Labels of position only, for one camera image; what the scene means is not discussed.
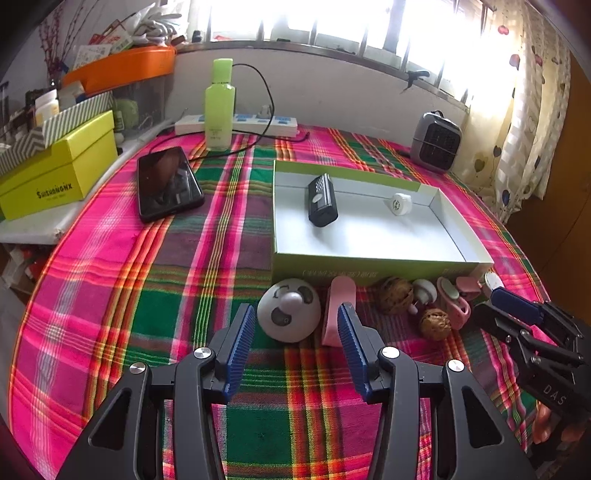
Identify person's right hand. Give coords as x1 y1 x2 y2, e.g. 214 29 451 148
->
534 405 586 445

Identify brown walnut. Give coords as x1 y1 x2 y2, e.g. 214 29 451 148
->
378 275 414 316
418 308 451 343

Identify green plastic bottle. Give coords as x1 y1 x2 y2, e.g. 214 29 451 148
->
204 58 236 152

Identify clear plastic storage bin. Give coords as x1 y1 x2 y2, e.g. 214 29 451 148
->
112 74 174 140

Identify wooden cabinet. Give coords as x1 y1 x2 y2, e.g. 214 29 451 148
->
503 55 591 301

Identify black rectangular device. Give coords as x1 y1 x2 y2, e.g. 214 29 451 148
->
308 174 339 228

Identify heart print curtain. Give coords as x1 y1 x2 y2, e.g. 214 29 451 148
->
465 0 574 227

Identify small grey fan heater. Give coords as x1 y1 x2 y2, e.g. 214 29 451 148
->
409 111 463 173

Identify green white striped box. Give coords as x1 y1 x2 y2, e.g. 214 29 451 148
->
0 90 114 177

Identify pink green oval clipper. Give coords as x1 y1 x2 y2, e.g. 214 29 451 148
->
436 277 472 330

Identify black smartphone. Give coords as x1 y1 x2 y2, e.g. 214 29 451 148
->
137 146 206 224

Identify orange plastic lid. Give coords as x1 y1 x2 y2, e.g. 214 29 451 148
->
62 45 179 96

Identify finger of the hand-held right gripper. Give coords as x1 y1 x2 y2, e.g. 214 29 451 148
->
471 302 585 371
491 287 581 339

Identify dried red flower branches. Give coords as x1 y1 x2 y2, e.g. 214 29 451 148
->
39 4 75 90

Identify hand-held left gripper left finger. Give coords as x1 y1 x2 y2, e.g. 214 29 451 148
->
55 304 257 480

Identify small white round plug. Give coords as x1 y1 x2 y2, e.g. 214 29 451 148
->
385 193 413 216

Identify green cardboard box lid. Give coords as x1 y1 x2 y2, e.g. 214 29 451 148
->
271 159 495 283

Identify black power cable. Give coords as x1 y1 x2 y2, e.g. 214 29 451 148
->
198 63 311 158

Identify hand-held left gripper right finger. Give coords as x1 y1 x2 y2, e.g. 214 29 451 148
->
336 304 539 480

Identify yellow-green cardboard box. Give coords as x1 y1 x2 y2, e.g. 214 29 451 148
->
0 110 119 222

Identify white blue power strip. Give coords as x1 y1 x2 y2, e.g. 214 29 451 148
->
174 105 300 138

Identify pink plastic holder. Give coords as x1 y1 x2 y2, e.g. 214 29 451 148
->
321 275 358 347

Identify white round face gadget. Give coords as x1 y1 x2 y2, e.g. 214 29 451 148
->
257 278 322 343

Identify pink green plaid tablecloth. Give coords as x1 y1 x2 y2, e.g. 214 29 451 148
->
9 124 555 480

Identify pink plastic clip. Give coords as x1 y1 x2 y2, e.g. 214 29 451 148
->
455 276 482 299

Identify white green roller gadget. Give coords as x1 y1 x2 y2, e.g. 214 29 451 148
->
411 278 437 315

